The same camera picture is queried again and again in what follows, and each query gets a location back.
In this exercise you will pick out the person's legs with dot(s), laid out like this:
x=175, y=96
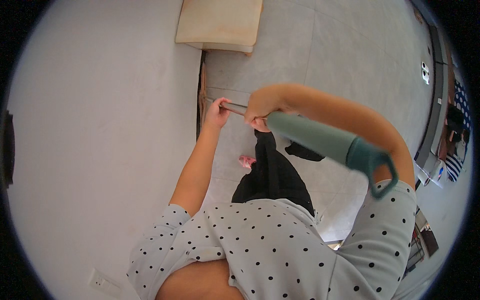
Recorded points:
x=273, y=176

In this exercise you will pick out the dark round wall fixture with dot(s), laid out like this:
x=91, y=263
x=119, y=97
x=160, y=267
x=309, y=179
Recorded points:
x=8, y=150

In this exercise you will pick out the person's right hand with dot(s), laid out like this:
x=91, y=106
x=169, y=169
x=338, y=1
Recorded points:
x=264, y=102

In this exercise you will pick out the person's body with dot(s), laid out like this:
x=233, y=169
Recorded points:
x=270, y=247

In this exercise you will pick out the beige cushioned stool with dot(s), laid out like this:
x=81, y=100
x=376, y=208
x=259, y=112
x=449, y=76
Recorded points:
x=219, y=24

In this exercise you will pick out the low shelf with items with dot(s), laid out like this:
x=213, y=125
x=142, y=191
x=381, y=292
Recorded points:
x=422, y=240

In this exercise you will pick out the grey long counter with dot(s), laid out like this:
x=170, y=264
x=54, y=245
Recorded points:
x=435, y=97

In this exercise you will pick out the person's right fingers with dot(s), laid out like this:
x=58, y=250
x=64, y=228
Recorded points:
x=255, y=123

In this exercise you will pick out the white double wall socket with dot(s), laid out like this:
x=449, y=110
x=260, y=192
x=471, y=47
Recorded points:
x=425, y=73

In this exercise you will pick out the brown wooden strip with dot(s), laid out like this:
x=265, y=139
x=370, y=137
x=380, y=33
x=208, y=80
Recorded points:
x=203, y=90

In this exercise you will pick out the person's left hand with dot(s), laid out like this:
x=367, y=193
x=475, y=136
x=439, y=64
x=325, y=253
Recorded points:
x=214, y=117

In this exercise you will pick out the person's left fingers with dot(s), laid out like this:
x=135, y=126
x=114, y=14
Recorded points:
x=222, y=102

